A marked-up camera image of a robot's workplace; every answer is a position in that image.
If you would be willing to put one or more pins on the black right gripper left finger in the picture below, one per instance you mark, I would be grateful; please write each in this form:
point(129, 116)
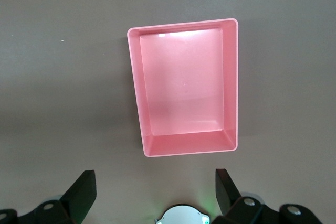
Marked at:
point(78, 197)

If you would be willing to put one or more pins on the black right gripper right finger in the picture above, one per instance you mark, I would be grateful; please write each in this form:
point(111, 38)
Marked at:
point(231, 200)

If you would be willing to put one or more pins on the pink plastic box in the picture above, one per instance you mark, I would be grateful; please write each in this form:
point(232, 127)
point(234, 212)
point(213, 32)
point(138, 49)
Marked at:
point(183, 85)

